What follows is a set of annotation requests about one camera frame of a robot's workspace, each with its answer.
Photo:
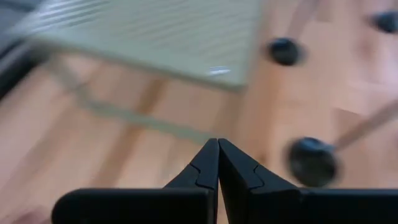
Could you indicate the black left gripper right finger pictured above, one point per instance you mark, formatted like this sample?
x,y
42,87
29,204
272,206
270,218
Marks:
x,y
280,205

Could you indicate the green perforated metal shelf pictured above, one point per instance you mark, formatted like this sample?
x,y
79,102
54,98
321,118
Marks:
x,y
155,37

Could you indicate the tall black candlestick holder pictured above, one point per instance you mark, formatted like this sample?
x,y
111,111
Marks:
x,y
284,51
312,163
387,22

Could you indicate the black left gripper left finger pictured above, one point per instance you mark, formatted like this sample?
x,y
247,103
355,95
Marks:
x,y
186,205

